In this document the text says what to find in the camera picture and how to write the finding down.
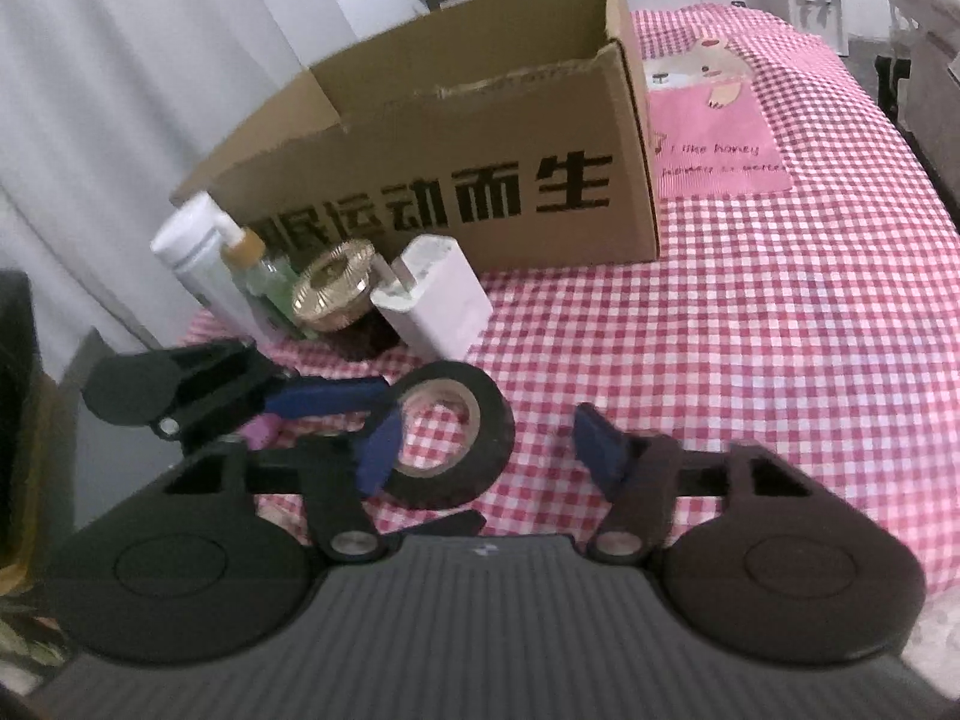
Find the patterned cloth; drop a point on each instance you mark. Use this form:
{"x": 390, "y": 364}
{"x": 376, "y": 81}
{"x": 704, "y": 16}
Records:
{"x": 22, "y": 630}

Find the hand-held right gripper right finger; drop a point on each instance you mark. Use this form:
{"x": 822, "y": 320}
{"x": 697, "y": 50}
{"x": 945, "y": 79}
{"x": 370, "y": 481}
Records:
{"x": 600, "y": 450}

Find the white fleece bedding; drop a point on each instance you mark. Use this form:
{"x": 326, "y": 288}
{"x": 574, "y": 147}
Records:
{"x": 937, "y": 630}

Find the white curtain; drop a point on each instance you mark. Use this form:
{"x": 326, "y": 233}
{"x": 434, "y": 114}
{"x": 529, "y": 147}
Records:
{"x": 112, "y": 90}

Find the white pill bottle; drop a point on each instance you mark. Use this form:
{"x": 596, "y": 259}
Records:
{"x": 195, "y": 255}

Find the grey sofa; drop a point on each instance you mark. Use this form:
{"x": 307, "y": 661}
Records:
{"x": 934, "y": 97}

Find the black tape roll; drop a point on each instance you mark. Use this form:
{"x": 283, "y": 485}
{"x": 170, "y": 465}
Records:
{"x": 495, "y": 427}

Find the white charger plug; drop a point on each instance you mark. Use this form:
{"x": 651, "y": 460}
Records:
{"x": 442, "y": 307}

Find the dark jar with gold lid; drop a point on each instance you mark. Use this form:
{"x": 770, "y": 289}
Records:
{"x": 330, "y": 285}

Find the white water dispenser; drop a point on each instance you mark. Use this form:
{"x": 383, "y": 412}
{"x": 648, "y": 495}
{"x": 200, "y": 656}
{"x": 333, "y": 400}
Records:
{"x": 814, "y": 7}

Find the pink checkered tablecloth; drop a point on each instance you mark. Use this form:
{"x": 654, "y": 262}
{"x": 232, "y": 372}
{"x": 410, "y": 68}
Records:
{"x": 712, "y": 315}

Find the green dropper bottle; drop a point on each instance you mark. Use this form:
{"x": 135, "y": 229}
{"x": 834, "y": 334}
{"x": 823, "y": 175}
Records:
{"x": 262, "y": 274}

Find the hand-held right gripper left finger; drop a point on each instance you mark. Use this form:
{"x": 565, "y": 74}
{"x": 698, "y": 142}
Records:
{"x": 379, "y": 457}

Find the dark cloth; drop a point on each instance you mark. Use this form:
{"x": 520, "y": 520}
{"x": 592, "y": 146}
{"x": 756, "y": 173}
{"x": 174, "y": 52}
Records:
{"x": 892, "y": 82}

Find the brown cardboard box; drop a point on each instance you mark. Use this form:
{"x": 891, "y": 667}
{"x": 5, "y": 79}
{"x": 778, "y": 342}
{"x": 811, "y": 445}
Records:
{"x": 450, "y": 127}

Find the purple plastic lid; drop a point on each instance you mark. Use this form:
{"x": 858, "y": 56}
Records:
{"x": 262, "y": 431}

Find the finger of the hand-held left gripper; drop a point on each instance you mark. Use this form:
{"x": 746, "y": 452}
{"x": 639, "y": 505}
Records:
{"x": 450, "y": 521}
{"x": 322, "y": 397}

